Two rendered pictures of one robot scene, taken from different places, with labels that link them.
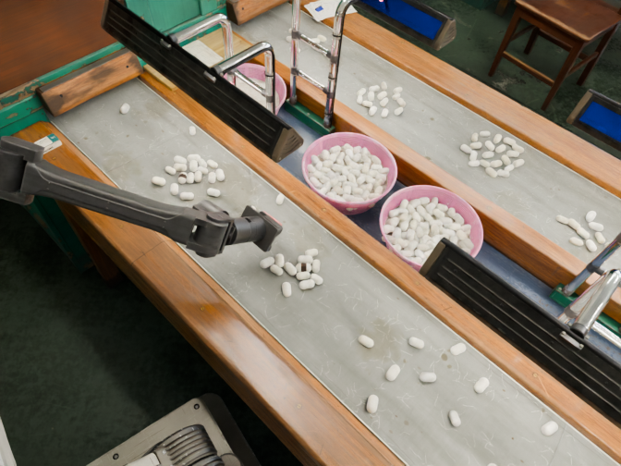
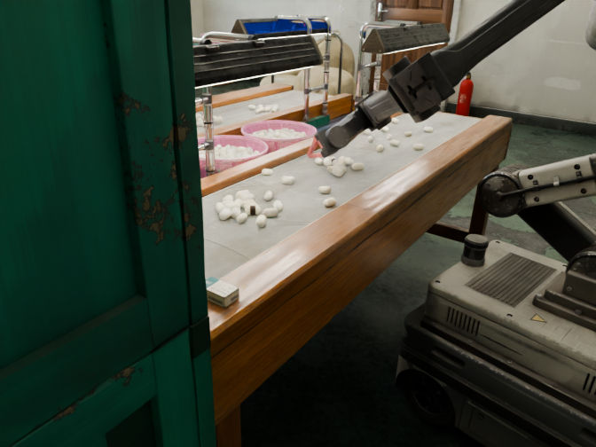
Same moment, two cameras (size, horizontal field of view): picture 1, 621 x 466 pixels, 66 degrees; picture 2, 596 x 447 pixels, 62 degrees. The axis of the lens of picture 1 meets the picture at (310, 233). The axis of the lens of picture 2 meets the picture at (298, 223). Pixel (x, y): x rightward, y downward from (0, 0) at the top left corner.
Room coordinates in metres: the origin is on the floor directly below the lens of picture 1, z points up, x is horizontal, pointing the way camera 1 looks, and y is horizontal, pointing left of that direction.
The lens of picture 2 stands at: (0.83, 1.42, 1.22)
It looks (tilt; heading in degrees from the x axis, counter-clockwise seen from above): 25 degrees down; 265
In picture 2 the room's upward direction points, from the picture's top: 2 degrees clockwise
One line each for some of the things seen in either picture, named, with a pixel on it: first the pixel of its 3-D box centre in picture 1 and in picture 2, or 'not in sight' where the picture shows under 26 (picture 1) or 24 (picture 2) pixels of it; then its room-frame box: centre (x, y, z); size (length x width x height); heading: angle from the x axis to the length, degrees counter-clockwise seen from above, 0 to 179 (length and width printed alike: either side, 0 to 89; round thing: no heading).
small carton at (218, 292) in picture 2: (47, 143); (217, 291); (0.90, 0.74, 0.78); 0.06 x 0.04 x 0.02; 141
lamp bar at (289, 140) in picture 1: (191, 68); (231, 59); (0.88, 0.30, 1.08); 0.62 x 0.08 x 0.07; 51
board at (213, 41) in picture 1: (199, 56); not in sight; (1.34, 0.42, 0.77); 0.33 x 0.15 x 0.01; 141
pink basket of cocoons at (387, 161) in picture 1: (347, 177); (225, 160); (0.93, -0.09, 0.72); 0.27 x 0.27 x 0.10
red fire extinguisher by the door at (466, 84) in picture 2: not in sight; (465, 94); (-1.43, -3.86, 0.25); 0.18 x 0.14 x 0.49; 50
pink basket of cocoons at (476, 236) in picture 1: (426, 235); (278, 142); (0.75, -0.31, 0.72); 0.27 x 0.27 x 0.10
